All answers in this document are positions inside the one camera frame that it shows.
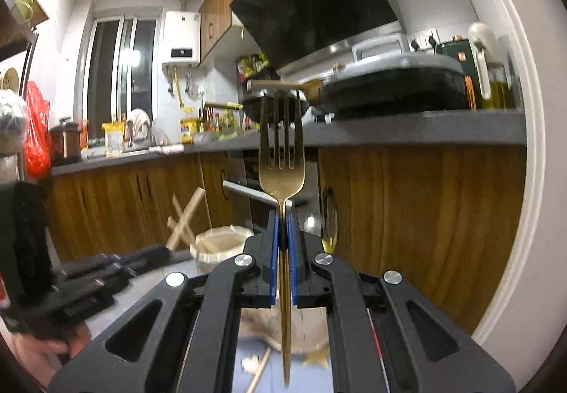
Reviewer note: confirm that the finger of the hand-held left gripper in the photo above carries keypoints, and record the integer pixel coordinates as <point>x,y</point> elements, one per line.
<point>141,269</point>
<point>110,259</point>

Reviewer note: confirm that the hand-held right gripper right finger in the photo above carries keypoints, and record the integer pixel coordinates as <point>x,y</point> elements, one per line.
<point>296,269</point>

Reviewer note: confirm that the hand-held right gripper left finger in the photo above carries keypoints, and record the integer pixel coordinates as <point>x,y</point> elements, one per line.
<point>271,269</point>

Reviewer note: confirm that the floral ceramic utensil holder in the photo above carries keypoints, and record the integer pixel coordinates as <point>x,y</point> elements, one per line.
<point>221,249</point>

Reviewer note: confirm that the gold fork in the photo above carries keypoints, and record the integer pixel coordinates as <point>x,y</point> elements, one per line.
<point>281,180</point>

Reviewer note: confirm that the person's left hand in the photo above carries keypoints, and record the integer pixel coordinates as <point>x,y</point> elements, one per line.
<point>40,353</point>

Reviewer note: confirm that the black built-in oven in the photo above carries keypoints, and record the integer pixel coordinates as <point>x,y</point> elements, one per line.
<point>246,167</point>

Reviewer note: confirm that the red plastic bag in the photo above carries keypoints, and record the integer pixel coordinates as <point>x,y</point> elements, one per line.
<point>35,140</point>

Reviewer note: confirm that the blue cartoon printed cloth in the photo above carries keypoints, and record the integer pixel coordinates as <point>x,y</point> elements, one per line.
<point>305,379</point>

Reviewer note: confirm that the dark brown jar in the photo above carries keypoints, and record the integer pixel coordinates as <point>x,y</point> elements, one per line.
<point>64,140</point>

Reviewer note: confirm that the yellow food packet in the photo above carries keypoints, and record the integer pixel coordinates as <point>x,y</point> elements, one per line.
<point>188,130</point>
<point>113,137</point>

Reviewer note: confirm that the white cloth bundle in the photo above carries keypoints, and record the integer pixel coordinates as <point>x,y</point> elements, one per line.
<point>139,123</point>

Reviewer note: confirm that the wooden base cabinets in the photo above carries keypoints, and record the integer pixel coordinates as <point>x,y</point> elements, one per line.
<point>421,207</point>

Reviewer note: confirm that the row of sauce bottles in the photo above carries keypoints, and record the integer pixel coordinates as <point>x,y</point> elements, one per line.
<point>217,120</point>

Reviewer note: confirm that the grey kitchen countertop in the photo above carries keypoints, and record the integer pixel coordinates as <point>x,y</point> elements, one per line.
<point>398,129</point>

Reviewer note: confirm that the sliding glass window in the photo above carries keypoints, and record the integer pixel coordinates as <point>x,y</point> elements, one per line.
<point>141,65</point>

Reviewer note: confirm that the green snack packet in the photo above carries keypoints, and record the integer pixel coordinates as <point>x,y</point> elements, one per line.
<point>254,65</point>

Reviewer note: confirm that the black frying pan with lid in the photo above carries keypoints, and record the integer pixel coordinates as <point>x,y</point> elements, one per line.
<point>398,89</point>

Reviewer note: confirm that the grey pan lid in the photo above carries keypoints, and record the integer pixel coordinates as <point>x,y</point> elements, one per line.
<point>398,63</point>

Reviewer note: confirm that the white water heater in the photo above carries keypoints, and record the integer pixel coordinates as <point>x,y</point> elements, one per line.
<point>180,36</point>

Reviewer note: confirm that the cooking oil bottle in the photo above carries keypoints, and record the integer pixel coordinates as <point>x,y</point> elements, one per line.
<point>498,91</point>

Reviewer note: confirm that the white wall socket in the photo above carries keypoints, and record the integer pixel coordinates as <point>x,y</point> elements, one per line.
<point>427,39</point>

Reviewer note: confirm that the white door frame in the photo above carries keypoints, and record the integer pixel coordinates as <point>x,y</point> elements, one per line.
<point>534,118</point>

